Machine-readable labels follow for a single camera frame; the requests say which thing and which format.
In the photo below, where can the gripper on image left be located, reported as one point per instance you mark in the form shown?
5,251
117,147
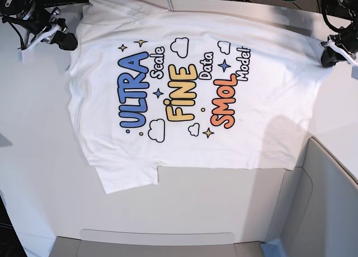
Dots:
43,26

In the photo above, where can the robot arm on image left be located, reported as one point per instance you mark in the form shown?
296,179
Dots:
10,10

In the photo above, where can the grey side panel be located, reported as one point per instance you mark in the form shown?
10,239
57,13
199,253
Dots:
316,211

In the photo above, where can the white printed t-shirt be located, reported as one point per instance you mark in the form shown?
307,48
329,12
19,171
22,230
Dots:
152,87

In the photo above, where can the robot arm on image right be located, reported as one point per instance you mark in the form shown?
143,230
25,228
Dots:
346,9

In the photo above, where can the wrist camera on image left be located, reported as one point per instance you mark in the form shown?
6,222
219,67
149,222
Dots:
25,56

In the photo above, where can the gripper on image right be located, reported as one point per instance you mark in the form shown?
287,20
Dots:
339,48

